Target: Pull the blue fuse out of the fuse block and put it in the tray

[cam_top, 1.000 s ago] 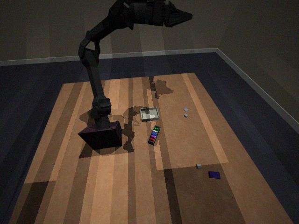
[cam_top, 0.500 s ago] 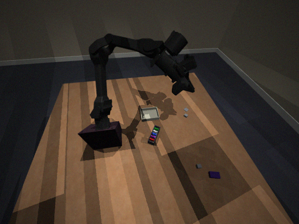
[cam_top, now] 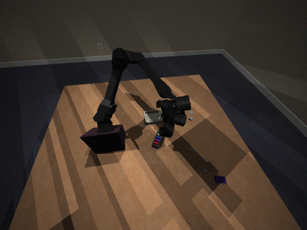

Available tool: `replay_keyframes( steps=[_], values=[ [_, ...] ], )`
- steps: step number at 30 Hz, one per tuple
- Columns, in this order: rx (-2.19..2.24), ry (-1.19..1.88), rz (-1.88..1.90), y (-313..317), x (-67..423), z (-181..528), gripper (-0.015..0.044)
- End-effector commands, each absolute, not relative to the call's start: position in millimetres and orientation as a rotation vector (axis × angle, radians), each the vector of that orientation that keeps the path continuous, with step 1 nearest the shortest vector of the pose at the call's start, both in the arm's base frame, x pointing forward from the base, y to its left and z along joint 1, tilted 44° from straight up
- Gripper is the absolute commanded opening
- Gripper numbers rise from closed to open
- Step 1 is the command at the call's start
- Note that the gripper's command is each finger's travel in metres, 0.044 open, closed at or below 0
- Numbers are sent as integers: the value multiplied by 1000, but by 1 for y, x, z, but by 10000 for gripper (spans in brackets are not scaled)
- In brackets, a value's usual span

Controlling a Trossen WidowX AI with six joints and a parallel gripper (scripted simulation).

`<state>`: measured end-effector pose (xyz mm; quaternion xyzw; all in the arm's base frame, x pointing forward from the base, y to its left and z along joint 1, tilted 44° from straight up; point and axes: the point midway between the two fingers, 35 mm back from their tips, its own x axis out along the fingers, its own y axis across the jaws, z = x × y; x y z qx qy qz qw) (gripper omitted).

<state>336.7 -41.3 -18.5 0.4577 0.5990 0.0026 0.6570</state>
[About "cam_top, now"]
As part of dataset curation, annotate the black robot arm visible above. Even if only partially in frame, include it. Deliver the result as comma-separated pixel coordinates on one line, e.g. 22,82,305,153
93,48,191,134

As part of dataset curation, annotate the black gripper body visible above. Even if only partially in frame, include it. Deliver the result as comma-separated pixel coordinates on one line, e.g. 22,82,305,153
159,107,178,138

